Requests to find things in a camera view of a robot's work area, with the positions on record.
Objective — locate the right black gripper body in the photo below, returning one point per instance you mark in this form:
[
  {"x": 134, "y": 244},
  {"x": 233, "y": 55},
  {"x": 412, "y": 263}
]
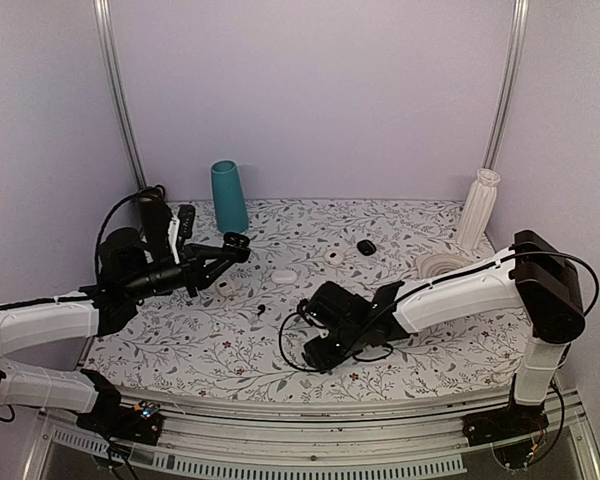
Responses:
[{"x": 348, "y": 345}]

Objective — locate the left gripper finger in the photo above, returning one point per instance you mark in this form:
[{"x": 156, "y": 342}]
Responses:
[
  {"x": 208, "y": 252},
  {"x": 211, "y": 269}
]

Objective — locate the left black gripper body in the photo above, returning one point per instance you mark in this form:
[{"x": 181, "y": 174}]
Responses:
[{"x": 192, "y": 278}]

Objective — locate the black earbud charging case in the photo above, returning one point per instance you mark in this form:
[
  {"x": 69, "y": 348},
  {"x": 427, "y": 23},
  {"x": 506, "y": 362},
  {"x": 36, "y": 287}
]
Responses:
[{"x": 237, "y": 246}]

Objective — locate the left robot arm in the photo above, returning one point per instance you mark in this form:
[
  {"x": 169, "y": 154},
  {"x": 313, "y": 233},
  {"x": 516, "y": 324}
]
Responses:
[{"x": 126, "y": 279}]

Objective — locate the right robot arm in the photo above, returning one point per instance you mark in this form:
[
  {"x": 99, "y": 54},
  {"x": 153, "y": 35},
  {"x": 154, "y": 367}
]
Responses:
[{"x": 530, "y": 274}]

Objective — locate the white case with black window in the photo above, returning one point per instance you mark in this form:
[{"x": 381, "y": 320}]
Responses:
[{"x": 225, "y": 288}]

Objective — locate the flat white earbud case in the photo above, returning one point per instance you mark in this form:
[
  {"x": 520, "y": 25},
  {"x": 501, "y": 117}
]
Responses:
[{"x": 284, "y": 276}]

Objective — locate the round white earbud case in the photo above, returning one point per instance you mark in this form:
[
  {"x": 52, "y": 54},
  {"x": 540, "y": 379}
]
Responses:
[{"x": 333, "y": 257}]

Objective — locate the small black earbud case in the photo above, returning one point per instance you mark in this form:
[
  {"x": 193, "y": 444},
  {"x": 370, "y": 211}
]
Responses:
[{"x": 366, "y": 247}]

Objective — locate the teal cup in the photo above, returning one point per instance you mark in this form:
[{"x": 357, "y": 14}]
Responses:
[{"x": 229, "y": 202}]

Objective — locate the dark brown tumbler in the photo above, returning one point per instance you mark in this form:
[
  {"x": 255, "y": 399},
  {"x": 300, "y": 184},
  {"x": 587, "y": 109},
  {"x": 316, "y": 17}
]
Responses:
[{"x": 155, "y": 217}]

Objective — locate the grey mug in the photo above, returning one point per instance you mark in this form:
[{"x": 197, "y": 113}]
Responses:
[{"x": 156, "y": 191}]

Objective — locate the floral table mat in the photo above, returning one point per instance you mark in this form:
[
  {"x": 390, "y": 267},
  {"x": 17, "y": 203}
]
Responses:
[{"x": 243, "y": 339}]

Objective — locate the swirl pattern plate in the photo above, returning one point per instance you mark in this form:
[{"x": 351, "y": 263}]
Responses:
[{"x": 431, "y": 265}]

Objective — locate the white ribbed vase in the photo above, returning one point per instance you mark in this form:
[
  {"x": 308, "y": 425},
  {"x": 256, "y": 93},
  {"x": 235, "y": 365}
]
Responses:
[{"x": 478, "y": 208}]

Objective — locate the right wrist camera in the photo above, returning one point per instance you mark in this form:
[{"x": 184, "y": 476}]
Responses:
[{"x": 311, "y": 318}]

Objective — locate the aluminium front rail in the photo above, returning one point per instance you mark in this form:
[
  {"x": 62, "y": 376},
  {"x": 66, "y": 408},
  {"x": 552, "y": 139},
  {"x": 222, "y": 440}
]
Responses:
[{"x": 395, "y": 439}]

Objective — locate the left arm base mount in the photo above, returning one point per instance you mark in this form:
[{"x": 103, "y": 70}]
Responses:
[{"x": 143, "y": 423}]

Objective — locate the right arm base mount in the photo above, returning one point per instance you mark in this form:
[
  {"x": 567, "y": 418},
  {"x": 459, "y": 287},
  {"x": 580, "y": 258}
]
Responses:
[{"x": 503, "y": 423}]

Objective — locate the left metal frame post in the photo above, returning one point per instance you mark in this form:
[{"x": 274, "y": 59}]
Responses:
[{"x": 105, "y": 31}]

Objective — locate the metal frame post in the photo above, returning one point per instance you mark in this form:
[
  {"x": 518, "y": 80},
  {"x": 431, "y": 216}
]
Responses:
[
  {"x": 511, "y": 68},
  {"x": 105, "y": 31}
]

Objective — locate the right metal frame post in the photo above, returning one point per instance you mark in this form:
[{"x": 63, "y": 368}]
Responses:
[{"x": 511, "y": 68}]

